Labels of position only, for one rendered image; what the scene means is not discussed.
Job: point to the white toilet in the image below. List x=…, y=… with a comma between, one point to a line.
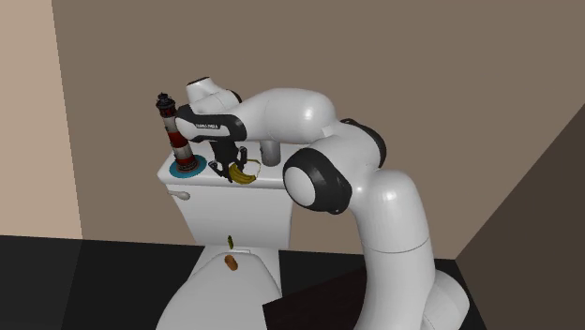
x=237, y=210

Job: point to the small brown cylinder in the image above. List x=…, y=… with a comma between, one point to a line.
x=231, y=263

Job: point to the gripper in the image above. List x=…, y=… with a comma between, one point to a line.
x=225, y=151

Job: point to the yellow banana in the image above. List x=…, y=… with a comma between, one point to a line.
x=241, y=176

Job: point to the small green stick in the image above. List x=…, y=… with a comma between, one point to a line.
x=230, y=242

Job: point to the grey cup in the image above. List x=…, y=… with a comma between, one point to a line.
x=270, y=153

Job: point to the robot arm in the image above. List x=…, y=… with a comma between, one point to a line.
x=393, y=219

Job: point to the red white lighthouse figure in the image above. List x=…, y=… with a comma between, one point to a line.
x=179, y=137

